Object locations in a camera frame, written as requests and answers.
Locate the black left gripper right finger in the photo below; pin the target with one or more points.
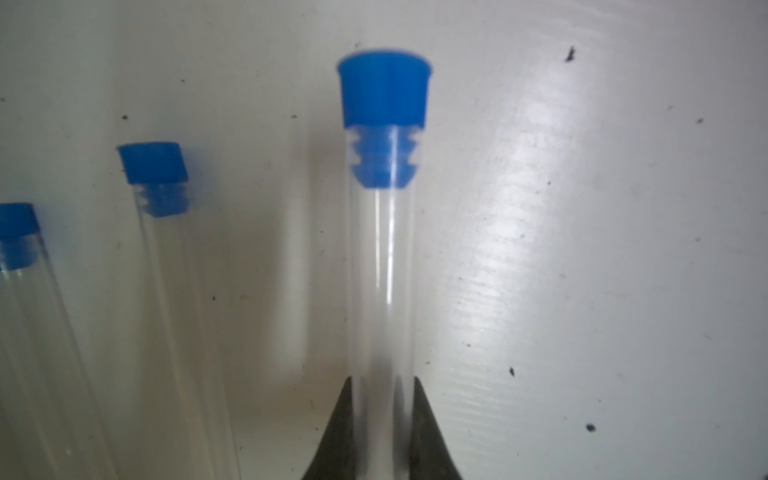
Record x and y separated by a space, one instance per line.
429 456

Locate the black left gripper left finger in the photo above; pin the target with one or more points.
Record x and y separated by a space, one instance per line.
335 455

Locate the clear test tube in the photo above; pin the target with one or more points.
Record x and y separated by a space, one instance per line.
171 236
45 393
380 296

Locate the blue stopper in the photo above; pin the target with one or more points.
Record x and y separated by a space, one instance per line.
158 172
19 230
384 96

